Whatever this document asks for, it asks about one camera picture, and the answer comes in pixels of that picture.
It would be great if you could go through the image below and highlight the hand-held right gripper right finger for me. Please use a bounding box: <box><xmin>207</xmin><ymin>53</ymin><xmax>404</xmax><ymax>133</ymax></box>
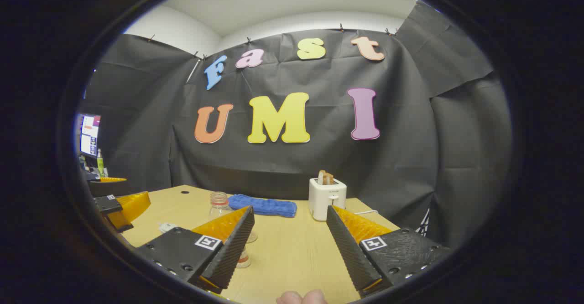
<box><xmin>326</xmin><ymin>204</ymin><xmax>452</xmax><ymax>298</ymax></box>

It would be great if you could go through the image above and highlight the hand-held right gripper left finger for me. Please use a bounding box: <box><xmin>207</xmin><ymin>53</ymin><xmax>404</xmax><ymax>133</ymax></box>
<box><xmin>135</xmin><ymin>206</ymin><xmax>255</xmax><ymax>294</ymax></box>

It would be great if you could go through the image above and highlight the clear plastic water bottle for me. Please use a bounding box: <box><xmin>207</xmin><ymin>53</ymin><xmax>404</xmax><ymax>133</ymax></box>
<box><xmin>209</xmin><ymin>191</ymin><xmax>259</xmax><ymax>269</ymax></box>

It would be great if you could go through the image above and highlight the white toaster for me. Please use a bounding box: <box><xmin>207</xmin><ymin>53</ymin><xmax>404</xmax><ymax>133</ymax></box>
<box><xmin>308</xmin><ymin>177</ymin><xmax>347</xmax><ymax>221</ymax></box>

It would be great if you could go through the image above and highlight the blue towel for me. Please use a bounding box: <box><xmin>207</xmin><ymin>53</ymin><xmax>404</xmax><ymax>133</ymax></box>
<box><xmin>228</xmin><ymin>194</ymin><xmax>297</xmax><ymax>218</ymax></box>

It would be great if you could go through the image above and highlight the computer monitor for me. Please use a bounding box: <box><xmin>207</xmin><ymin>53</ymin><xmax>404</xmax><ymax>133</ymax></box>
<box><xmin>78</xmin><ymin>113</ymin><xmax>102</xmax><ymax>158</ymax></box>

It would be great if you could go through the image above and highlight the black backdrop cloth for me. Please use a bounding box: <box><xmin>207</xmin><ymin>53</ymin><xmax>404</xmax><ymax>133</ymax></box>
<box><xmin>84</xmin><ymin>0</ymin><xmax>514</xmax><ymax>250</ymax></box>

